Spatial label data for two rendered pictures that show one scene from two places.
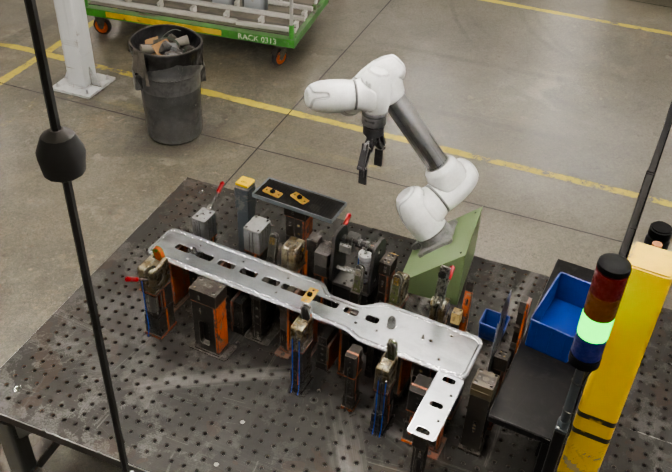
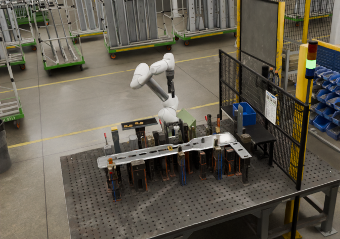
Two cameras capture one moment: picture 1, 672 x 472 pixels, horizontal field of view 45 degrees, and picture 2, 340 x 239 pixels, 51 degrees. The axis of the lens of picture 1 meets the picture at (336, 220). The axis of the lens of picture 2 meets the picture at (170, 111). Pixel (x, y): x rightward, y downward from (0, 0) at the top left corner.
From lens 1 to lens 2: 1.97 m
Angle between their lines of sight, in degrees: 35
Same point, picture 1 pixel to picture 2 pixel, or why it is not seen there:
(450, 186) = (173, 103)
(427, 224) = (173, 119)
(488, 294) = (201, 134)
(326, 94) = (160, 66)
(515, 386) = (252, 134)
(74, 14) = not seen: outside the picture
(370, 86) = (170, 59)
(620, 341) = not seen: hidden behind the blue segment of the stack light
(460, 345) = (225, 135)
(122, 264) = (73, 191)
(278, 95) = (30, 137)
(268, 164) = (54, 158)
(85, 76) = not seen: outside the picture
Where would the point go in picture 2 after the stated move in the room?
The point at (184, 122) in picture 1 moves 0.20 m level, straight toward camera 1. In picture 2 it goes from (6, 159) to (13, 163)
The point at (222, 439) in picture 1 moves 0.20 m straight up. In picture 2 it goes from (180, 208) to (179, 190)
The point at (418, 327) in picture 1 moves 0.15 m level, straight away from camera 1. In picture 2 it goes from (210, 138) to (201, 132)
